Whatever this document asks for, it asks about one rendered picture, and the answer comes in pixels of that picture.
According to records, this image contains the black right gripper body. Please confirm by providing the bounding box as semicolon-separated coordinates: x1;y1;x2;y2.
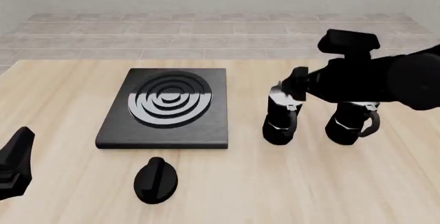
286;66;311;102

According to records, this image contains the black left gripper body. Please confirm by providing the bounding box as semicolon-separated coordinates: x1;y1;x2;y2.
0;168;34;201

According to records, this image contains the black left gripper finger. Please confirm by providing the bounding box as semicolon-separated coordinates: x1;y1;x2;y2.
0;126;36;177

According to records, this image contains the black moka pot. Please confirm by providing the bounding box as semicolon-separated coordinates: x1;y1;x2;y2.
324;100;382;146
262;80;304;147

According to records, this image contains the round black stove knob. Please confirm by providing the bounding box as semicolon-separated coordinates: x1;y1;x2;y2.
133;156;179;205

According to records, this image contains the flat black stove plate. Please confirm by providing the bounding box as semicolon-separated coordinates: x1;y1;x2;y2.
95;67;230;151

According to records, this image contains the small black plate on stalk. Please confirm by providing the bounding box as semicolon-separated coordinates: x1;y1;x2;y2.
317;28;381;61

